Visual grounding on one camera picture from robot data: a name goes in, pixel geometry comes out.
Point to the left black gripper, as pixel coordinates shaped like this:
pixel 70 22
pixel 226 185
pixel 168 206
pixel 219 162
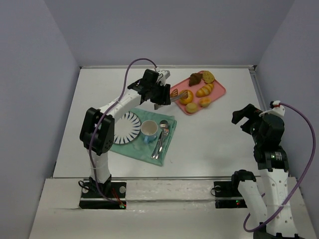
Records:
pixel 163 94

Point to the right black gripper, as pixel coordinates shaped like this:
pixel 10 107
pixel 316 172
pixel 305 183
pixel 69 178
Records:
pixel 246 117

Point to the metal tongs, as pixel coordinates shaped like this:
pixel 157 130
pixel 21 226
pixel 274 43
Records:
pixel 176 95

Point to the golden donut bread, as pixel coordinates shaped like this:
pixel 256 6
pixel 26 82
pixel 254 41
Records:
pixel 189 99

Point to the small round yellow bun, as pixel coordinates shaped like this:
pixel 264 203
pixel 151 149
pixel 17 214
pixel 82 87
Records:
pixel 191 108

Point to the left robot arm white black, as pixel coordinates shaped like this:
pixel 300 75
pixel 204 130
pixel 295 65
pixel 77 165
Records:
pixel 98 128

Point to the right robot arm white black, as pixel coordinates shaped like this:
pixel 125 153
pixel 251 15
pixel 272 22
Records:
pixel 268 208

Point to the long golden bread roll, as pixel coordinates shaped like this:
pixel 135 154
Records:
pixel 205 90

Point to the pink tray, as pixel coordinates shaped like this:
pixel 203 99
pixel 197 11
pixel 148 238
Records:
pixel 217 91

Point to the dark chocolate croissant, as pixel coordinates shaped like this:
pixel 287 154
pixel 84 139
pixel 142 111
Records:
pixel 195 79

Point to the metal spoon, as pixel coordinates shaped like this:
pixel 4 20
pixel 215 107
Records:
pixel 163 123

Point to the metal fork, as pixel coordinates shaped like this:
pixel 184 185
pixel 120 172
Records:
pixel 160 146

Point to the blue and cream mug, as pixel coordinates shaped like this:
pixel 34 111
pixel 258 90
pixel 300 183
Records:
pixel 149 129

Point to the small orange-topped bun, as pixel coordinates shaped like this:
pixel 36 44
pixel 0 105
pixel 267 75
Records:
pixel 204 102

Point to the round green-speckled bun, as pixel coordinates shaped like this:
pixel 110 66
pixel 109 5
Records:
pixel 208 77

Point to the blue striped white plate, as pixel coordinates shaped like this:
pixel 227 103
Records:
pixel 127 128

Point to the metal knife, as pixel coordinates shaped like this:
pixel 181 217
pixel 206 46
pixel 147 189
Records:
pixel 156 147

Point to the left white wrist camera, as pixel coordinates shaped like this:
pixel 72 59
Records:
pixel 163 76

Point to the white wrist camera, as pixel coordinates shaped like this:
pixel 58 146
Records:
pixel 275 109
pixel 163 76

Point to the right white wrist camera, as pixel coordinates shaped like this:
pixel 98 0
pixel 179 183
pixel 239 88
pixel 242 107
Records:
pixel 275 109

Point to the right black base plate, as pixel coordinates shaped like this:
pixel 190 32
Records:
pixel 226 197

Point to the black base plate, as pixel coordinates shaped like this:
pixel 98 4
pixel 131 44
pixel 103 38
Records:
pixel 226 197
pixel 113 199

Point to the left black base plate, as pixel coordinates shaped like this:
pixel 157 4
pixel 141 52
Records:
pixel 113 199

